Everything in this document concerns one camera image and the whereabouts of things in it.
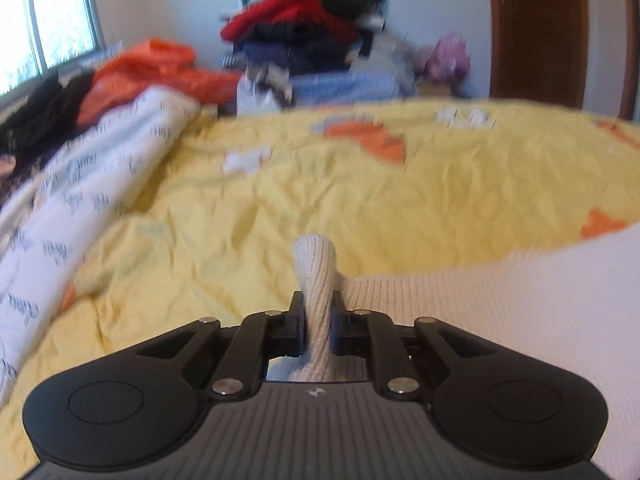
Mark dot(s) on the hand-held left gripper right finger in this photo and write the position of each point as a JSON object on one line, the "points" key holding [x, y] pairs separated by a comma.
{"points": [[347, 332]]}

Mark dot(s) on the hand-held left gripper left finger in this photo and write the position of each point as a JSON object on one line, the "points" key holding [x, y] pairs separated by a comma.
{"points": [[285, 332]]}

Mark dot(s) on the white knit sweater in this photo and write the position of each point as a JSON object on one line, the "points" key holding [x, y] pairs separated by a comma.
{"points": [[525, 300]]}

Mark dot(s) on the pile of dark and red clothes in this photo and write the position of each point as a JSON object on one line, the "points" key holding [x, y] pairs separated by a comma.
{"points": [[300, 15]]}

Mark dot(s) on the yellow carrot print bedspread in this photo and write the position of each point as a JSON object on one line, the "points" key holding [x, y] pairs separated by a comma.
{"points": [[325, 200]]}

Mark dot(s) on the white patterned plastic bag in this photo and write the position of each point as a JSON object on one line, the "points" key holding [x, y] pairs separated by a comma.
{"points": [[262, 92]]}

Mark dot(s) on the light blue folded blanket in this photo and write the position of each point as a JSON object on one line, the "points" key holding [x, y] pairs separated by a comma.
{"points": [[345, 87]]}

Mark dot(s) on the white script print quilt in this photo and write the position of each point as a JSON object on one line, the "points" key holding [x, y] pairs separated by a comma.
{"points": [[75, 195]]}

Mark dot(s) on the clear plastic bag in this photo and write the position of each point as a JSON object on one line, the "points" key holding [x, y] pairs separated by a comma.
{"points": [[397, 60]]}

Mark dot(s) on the orange plastic bag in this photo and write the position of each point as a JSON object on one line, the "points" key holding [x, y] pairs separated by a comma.
{"points": [[145, 77]]}

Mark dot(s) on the pink plastic bag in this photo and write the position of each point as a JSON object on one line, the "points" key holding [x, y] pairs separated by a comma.
{"points": [[450, 57]]}

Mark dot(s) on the black clothing heap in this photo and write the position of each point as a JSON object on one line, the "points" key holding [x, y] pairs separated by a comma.
{"points": [[40, 115]]}

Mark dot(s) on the brown wooden door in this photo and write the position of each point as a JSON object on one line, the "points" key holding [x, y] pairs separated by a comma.
{"points": [[537, 30]]}

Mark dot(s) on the window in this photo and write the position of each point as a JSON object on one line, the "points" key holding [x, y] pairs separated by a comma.
{"points": [[45, 25]]}

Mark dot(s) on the brown wooden door frame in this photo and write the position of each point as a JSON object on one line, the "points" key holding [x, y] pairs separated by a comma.
{"points": [[630, 40]]}

